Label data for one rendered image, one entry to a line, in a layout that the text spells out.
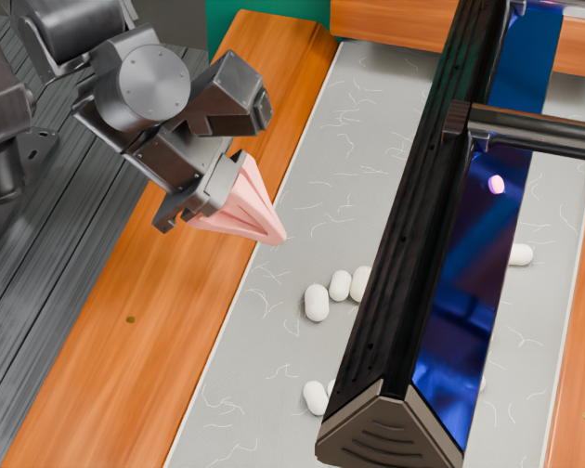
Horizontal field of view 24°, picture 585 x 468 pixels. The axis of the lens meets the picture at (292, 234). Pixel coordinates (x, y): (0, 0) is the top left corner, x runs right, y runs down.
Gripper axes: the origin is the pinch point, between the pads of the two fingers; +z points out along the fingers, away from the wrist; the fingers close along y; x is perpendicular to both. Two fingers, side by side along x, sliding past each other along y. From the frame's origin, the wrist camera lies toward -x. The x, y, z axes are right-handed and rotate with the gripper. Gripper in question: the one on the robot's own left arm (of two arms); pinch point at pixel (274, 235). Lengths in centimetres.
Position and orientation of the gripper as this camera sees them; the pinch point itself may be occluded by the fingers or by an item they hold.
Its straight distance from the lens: 113.8
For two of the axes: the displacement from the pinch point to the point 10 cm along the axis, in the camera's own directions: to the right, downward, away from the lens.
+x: -6.2, 4.2, 6.6
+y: 2.7, -6.8, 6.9
